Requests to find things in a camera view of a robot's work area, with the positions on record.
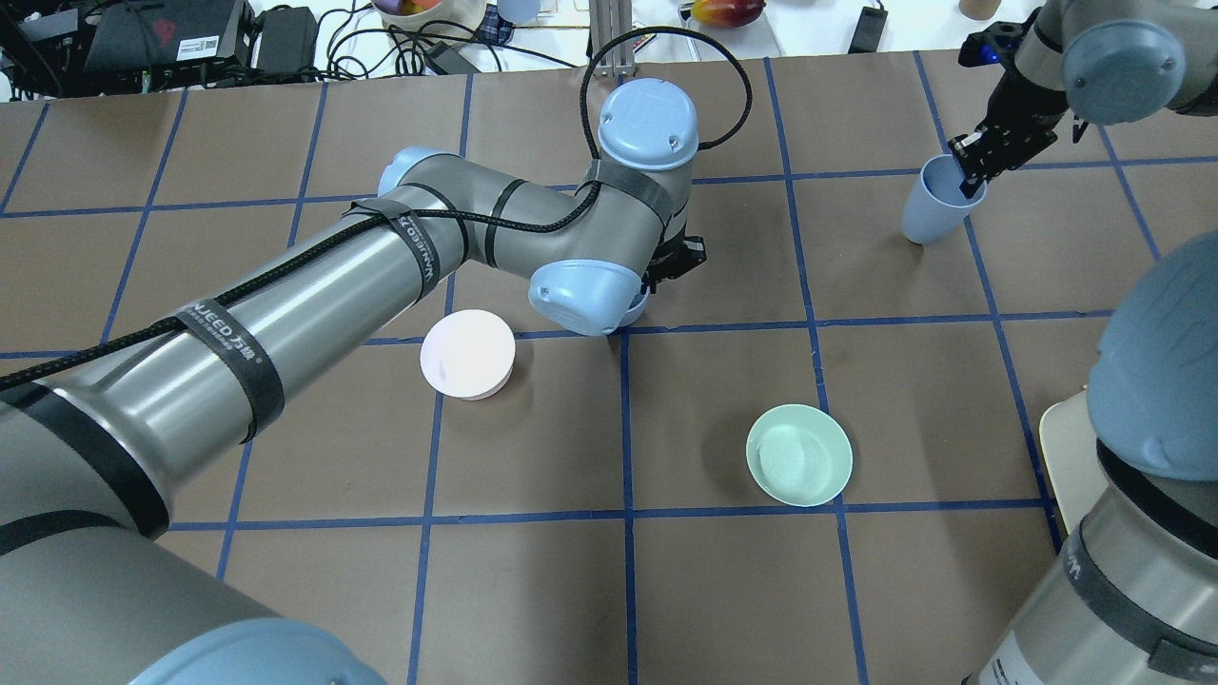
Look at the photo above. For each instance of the grey robot arm with cable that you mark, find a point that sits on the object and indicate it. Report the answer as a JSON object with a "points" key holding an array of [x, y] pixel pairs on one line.
{"points": [[96, 445]]}

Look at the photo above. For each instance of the aluminium frame post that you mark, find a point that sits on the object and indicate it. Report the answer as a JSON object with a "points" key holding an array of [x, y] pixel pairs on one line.
{"points": [[611, 56]]}

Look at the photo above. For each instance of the black electronics box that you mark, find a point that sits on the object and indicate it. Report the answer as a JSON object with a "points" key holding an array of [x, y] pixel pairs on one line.
{"points": [[89, 48]]}

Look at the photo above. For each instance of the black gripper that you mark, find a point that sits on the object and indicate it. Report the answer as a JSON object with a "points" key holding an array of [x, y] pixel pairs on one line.
{"points": [[1020, 107]]}

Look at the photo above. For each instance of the fruit bowl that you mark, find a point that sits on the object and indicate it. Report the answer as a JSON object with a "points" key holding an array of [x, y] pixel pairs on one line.
{"points": [[442, 17]]}

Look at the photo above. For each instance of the black power adapter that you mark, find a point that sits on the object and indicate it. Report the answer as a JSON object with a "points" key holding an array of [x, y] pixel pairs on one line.
{"points": [[287, 37]]}

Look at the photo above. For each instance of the green bowl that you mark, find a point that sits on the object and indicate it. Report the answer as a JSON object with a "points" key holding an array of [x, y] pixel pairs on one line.
{"points": [[799, 455]]}

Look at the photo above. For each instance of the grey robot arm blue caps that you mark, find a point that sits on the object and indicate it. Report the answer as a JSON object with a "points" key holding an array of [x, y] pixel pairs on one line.
{"points": [[1130, 598]]}

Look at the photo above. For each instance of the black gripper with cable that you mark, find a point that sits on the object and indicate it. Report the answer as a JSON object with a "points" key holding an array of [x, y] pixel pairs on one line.
{"points": [[679, 259]]}

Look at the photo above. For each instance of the blue cup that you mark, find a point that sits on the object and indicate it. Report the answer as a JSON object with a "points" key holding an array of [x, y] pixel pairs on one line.
{"points": [[939, 201], [634, 311]]}

